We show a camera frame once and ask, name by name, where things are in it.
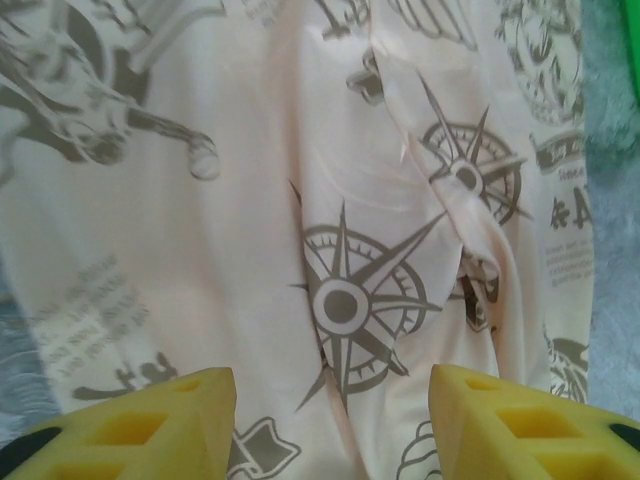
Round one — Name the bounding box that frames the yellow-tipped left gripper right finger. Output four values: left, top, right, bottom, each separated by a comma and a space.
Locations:
430, 363, 640, 480

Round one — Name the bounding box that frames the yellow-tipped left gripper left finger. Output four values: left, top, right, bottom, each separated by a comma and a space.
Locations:
0, 367, 236, 480

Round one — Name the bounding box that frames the peach printed t-shirt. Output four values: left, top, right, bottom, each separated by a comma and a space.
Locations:
0, 0, 597, 480

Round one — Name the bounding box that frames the green plastic mesh basket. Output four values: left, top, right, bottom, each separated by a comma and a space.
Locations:
616, 0, 640, 110

